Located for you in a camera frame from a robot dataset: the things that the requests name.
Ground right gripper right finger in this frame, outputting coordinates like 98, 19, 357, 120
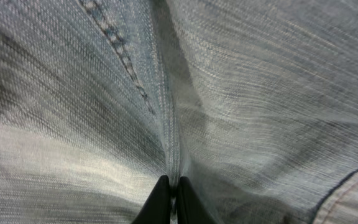
176, 177, 216, 224

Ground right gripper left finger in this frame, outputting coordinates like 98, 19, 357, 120
132, 175, 171, 224

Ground light blue denim shorts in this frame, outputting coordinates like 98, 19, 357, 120
0, 0, 358, 223

